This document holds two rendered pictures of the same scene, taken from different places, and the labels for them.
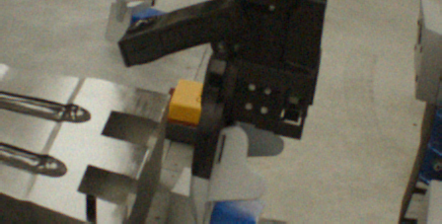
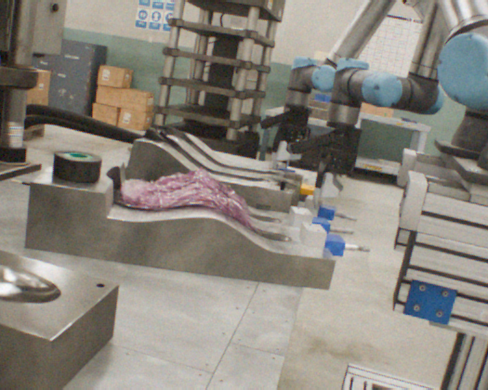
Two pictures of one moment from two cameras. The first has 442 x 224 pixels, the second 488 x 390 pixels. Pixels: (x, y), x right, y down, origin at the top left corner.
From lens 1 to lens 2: 0.58 m
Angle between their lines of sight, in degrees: 14
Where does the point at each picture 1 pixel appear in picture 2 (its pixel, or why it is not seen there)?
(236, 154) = (329, 181)
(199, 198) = (316, 196)
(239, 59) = (331, 149)
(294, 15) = (349, 135)
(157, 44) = (304, 146)
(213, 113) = (323, 165)
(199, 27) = (319, 139)
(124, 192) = not seen: hidden behind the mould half
